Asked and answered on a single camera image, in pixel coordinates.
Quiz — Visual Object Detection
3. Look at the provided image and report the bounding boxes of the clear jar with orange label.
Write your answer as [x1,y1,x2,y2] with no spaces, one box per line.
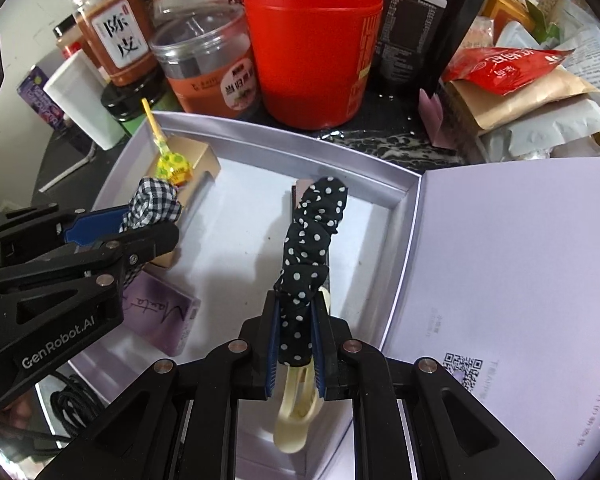
[151,7,262,121]

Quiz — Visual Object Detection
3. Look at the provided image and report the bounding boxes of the polka dot hair clip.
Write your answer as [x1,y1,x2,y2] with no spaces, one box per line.
[267,176,350,453]

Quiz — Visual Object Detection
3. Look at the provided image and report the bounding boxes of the black stand-up pouch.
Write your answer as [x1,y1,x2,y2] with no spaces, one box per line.
[380,0,503,98]

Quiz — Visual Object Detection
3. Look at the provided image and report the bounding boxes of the purple drink can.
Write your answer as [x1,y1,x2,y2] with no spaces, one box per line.
[17,65,68,131]

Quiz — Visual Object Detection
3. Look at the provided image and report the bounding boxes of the yellow lollipop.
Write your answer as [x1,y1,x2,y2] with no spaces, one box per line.
[141,97,193,186]

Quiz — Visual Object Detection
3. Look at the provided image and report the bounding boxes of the red canister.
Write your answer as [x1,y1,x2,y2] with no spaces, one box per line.
[242,0,386,130]

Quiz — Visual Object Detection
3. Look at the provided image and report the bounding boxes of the purple small box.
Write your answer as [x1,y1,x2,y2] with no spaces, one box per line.
[122,267,202,356]

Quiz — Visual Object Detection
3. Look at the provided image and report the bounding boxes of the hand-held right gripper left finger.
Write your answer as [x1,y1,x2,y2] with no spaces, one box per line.
[35,290,281,480]

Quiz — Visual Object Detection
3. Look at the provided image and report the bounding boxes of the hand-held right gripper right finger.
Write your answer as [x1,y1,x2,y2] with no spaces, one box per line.
[312,290,556,480]

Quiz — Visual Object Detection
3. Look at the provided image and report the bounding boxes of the orange packet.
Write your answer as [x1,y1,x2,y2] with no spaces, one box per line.
[480,0,536,36]

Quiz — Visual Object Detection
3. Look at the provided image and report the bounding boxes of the black and green jar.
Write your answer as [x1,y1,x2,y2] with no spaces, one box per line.
[101,67,173,121]

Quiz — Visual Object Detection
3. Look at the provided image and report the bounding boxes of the white padded envelope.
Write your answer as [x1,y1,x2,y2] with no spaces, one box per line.
[477,97,600,161]

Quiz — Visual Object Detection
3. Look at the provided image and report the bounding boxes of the black cable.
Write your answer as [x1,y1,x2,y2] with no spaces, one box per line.
[50,375,113,443]

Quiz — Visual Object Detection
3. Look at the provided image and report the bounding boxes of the white plastic bottle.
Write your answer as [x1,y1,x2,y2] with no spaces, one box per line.
[42,50,126,151]

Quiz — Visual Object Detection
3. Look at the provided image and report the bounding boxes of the pink small pouch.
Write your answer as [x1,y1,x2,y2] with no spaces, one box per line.
[419,87,448,146]

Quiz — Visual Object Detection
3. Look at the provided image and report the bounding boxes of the white printed papers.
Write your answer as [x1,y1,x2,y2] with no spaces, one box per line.
[545,20,600,116]

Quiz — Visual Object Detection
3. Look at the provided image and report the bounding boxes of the brown kraft packet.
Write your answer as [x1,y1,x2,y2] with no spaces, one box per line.
[450,67,600,133]

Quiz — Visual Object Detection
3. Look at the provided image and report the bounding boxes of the lavender gift box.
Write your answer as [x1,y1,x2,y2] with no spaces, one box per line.
[67,110,600,480]

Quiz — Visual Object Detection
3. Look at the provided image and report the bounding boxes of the gingham hair tie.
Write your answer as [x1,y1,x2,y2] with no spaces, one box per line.
[119,176,183,233]

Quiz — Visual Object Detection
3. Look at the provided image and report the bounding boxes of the orange jar with white label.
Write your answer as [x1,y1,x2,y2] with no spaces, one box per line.
[70,0,162,88]

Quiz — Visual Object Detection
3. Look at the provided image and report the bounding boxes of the red snack packet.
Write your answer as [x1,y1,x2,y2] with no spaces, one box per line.
[441,46,577,97]

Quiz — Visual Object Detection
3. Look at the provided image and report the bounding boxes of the red jar with black lid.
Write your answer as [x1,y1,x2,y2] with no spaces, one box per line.
[52,12,88,58]

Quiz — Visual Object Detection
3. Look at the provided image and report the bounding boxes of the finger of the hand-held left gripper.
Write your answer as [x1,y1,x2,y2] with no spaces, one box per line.
[0,204,132,268]
[0,220,181,301]

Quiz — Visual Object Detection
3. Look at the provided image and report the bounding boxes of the gold box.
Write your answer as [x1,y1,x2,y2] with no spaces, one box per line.
[145,132,222,268]

